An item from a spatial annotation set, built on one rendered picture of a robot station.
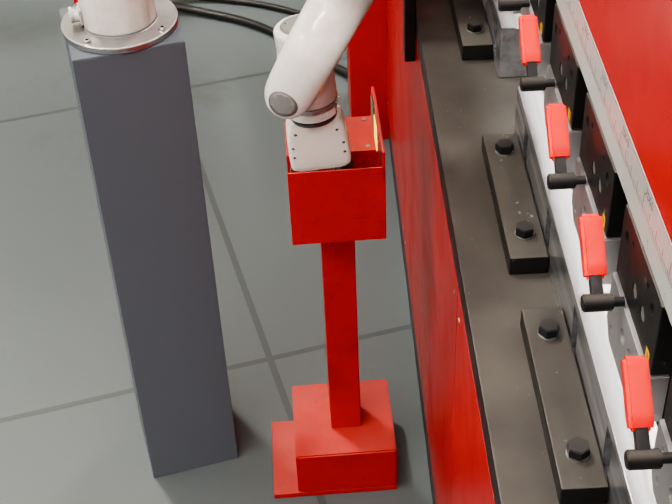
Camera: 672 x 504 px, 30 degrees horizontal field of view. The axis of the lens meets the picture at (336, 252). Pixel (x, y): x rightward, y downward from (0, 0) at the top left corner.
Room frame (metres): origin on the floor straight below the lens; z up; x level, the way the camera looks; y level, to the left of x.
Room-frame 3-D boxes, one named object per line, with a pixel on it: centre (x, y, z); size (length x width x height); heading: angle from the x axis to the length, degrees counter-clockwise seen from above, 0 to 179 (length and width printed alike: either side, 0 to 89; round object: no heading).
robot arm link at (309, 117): (1.70, 0.02, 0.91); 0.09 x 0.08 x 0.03; 92
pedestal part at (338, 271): (1.75, 0.00, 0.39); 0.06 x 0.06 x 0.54; 2
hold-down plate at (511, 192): (1.45, -0.26, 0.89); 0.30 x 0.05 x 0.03; 0
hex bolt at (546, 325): (1.15, -0.26, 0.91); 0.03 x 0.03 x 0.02
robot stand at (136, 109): (1.82, 0.33, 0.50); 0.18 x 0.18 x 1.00; 15
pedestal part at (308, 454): (1.75, 0.03, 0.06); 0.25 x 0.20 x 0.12; 92
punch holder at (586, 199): (1.08, -0.32, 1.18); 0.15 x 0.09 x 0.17; 0
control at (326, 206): (1.75, 0.00, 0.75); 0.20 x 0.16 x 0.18; 2
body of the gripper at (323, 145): (1.70, 0.02, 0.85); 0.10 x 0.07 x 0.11; 92
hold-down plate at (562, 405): (1.05, -0.26, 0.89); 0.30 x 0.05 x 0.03; 0
